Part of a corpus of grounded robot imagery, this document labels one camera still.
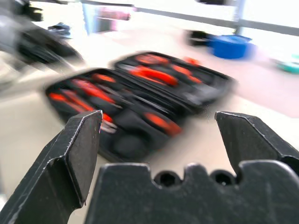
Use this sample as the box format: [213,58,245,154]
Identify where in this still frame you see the orange black tape measure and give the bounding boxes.
[135,53,169,66]

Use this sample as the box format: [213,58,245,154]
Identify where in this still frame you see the black tool case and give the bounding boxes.
[43,50,237,164]

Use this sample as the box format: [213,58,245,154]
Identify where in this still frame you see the orange voltage tester pen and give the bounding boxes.
[71,78,117,105]

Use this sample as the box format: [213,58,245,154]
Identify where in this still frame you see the orange handled pliers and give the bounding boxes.
[128,66,180,87]

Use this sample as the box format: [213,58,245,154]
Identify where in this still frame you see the blue tape roll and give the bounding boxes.
[208,34,255,60]

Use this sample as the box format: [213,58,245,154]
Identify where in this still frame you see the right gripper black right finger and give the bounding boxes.
[214,111,299,176]

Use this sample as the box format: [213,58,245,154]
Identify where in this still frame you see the claw hammer orange black handle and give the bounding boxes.
[171,64,203,84]

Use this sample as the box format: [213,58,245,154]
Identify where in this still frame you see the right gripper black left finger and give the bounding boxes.
[0,109,104,224]

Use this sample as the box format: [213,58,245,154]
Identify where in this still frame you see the small teal tape measure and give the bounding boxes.
[275,53,299,75]

